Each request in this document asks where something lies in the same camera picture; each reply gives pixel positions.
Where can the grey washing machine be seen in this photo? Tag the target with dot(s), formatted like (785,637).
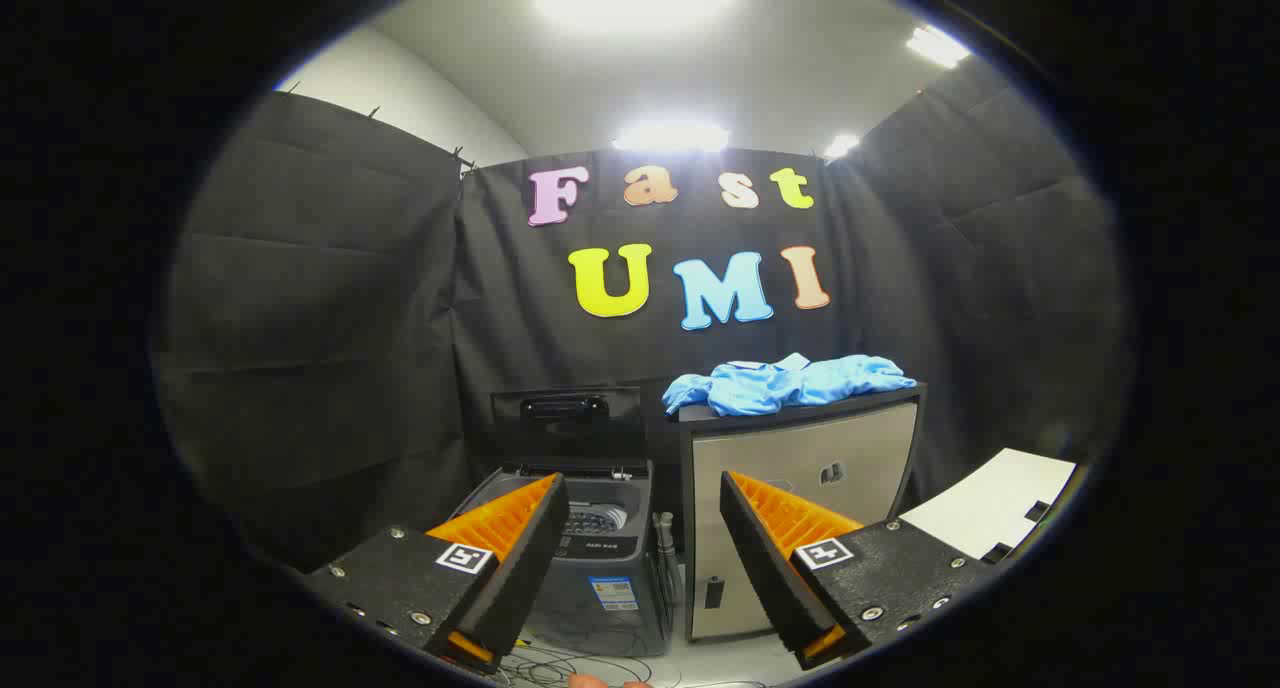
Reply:
(600,608)

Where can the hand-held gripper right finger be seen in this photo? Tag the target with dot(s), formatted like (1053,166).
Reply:
(760,558)

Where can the small round ceiling light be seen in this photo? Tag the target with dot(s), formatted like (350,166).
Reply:
(842,146)

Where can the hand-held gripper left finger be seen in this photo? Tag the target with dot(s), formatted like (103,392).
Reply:
(530,553)

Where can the black backdrop cloth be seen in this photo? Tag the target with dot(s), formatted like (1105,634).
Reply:
(340,318)

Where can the light blue shirt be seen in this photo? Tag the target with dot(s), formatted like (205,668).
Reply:
(780,383)

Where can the grey cabinet with black top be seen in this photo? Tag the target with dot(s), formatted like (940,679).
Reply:
(790,453)

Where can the white flat board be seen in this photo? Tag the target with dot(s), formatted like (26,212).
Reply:
(990,503)

